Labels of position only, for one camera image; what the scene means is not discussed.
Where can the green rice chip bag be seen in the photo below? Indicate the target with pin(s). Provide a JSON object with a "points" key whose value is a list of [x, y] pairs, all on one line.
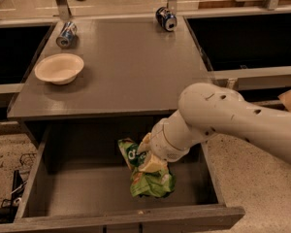
{"points": [[158, 184]]}

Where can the silver blue soda can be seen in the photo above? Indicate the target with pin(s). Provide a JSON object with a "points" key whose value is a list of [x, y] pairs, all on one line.
{"points": [[67, 35]]}

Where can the grey open top drawer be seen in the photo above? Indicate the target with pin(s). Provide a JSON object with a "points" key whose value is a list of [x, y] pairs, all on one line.
{"points": [[80, 183]]}

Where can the left metal post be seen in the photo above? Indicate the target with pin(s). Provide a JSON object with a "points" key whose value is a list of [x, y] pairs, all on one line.
{"points": [[63, 9]]}

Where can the dark blue soda can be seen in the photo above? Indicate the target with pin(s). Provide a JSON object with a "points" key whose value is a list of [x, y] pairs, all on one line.
{"points": [[166, 19]]}

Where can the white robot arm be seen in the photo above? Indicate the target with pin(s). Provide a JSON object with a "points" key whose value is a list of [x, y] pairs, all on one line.
{"points": [[204, 110]]}

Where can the white paper bowl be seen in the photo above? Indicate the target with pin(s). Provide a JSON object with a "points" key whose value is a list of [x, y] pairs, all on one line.
{"points": [[59, 68]]}

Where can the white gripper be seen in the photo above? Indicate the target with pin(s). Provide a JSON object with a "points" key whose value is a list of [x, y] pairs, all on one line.
{"points": [[160, 142]]}

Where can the grey cabinet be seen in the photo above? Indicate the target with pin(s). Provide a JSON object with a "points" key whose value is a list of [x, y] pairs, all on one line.
{"points": [[131, 67]]}

